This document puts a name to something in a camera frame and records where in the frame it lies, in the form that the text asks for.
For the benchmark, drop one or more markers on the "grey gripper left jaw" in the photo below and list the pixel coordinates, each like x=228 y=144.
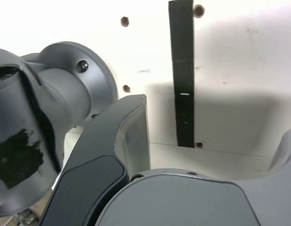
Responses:
x=98 y=141

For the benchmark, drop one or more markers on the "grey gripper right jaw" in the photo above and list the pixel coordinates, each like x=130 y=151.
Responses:
x=183 y=202

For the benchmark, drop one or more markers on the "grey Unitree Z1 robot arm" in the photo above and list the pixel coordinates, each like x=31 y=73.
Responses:
x=65 y=94

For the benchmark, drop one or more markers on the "black tape strip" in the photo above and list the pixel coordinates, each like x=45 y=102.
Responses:
x=183 y=70

